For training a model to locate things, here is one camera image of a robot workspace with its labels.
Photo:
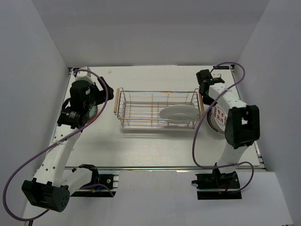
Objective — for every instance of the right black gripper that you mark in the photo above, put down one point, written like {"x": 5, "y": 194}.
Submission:
{"x": 207, "y": 101}

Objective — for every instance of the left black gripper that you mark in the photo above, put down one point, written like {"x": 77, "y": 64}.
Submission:
{"x": 101, "y": 93}

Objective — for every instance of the teal plate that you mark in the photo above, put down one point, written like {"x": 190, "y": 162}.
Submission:
{"x": 93, "y": 112}

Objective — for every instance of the white plate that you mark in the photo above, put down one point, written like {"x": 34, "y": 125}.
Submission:
{"x": 219, "y": 115}
{"x": 179, "y": 114}
{"x": 212, "y": 124}

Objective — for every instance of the orange plate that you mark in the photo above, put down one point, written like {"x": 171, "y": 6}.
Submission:
{"x": 93, "y": 118}

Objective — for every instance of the white plate front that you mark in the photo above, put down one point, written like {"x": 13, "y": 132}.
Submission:
{"x": 179, "y": 114}

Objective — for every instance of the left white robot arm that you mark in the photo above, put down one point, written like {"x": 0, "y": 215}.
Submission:
{"x": 48, "y": 188}

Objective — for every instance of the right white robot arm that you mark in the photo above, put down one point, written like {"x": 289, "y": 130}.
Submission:
{"x": 241, "y": 121}

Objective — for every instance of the black corner label right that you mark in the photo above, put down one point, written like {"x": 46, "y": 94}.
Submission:
{"x": 221, "y": 67}

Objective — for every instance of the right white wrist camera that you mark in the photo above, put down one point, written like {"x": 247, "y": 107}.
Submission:
{"x": 216, "y": 75}

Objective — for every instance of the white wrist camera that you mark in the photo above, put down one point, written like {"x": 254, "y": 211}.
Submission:
{"x": 216, "y": 75}
{"x": 83, "y": 76}

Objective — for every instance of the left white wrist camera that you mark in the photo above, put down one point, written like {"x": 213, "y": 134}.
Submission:
{"x": 83, "y": 76}

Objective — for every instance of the metal wire dish rack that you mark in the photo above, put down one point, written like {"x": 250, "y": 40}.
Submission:
{"x": 141, "y": 106}

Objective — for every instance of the aluminium front rail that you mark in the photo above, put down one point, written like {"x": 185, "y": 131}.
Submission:
{"x": 257, "y": 169}

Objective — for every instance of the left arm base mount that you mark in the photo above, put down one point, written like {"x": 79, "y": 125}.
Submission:
{"x": 99, "y": 184}

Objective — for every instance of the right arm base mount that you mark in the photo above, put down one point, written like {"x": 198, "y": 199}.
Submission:
{"x": 217, "y": 186}

